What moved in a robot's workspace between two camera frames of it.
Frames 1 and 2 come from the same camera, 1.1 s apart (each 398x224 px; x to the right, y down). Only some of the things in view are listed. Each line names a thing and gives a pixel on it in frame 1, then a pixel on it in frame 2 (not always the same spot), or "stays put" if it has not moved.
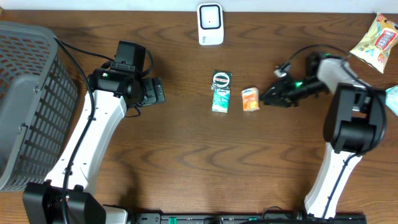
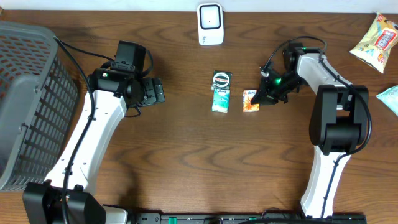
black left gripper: [153, 98] stays put
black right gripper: [280, 93] to [265, 96]
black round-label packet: [221, 79] stays put
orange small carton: [250, 99] stays put
